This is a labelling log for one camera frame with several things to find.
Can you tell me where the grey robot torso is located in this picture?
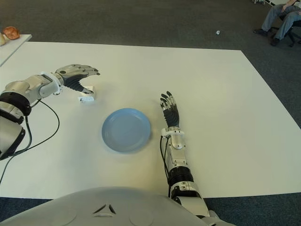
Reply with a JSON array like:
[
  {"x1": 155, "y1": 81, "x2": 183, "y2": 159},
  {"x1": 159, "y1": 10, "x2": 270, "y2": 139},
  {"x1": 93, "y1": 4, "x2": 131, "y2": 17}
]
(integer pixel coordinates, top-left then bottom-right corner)
[{"x1": 0, "y1": 186, "x2": 205, "y2": 226}]

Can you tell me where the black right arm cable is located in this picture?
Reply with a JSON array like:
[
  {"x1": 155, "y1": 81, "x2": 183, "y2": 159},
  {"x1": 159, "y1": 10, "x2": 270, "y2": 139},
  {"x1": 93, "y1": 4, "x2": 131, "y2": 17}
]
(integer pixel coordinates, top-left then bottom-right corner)
[{"x1": 160, "y1": 135, "x2": 173, "y2": 199}]

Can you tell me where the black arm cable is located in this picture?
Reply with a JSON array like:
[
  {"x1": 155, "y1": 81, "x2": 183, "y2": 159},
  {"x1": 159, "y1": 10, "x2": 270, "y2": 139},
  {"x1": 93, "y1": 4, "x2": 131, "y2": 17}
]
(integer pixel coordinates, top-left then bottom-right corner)
[
  {"x1": 160, "y1": 135, "x2": 173, "y2": 199},
  {"x1": 0, "y1": 98, "x2": 60, "y2": 185}
]

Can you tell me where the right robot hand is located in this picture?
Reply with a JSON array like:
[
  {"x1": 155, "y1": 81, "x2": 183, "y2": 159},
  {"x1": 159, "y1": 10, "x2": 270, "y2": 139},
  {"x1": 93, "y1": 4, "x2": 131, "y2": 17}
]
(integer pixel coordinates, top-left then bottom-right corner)
[{"x1": 158, "y1": 90, "x2": 181, "y2": 130}]

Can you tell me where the reddish brown bread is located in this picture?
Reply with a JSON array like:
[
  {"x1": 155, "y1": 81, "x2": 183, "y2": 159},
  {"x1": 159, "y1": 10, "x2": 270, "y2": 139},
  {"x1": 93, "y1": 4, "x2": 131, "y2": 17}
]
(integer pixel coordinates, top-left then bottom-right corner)
[{"x1": 2, "y1": 26, "x2": 20, "y2": 40}]

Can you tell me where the white side table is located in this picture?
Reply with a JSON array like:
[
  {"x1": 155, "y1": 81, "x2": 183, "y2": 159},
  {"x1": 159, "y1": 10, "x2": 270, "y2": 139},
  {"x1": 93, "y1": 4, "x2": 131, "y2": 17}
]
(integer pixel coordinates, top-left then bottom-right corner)
[{"x1": 0, "y1": 34, "x2": 32, "y2": 67}]

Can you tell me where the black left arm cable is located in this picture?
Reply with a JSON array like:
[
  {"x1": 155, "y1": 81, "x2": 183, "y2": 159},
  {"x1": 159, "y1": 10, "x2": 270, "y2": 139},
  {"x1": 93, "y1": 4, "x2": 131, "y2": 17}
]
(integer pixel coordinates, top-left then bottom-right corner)
[{"x1": 0, "y1": 98, "x2": 60, "y2": 185}]

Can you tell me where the white charger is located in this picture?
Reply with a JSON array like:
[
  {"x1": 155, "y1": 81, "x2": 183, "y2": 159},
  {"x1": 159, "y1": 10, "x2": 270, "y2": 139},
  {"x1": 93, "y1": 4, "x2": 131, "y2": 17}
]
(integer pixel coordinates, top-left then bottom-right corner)
[{"x1": 78, "y1": 86, "x2": 95, "y2": 104}]

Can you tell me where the seated person in jeans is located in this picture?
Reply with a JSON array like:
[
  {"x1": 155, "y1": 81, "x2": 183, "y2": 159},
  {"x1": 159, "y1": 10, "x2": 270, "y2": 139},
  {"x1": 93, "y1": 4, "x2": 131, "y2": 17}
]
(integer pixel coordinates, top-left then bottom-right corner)
[{"x1": 253, "y1": 0, "x2": 301, "y2": 47}]

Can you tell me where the black office chair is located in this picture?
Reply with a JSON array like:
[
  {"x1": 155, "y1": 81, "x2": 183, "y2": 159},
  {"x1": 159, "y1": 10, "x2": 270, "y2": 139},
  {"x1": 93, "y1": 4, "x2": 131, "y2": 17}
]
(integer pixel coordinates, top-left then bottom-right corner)
[{"x1": 270, "y1": 9, "x2": 301, "y2": 48}]

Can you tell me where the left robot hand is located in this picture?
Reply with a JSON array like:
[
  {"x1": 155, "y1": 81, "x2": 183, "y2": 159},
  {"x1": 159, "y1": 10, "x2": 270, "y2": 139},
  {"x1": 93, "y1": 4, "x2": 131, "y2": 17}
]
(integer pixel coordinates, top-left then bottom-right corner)
[{"x1": 54, "y1": 63, "x2": 101, "y2": 95}]

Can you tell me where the blue plate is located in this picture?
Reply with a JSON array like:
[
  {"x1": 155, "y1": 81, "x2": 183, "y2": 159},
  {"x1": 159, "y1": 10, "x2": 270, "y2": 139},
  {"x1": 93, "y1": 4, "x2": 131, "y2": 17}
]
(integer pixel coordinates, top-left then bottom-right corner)
[{"x1": 101, "y1": 107, "x2": 151, "y2": 155}]

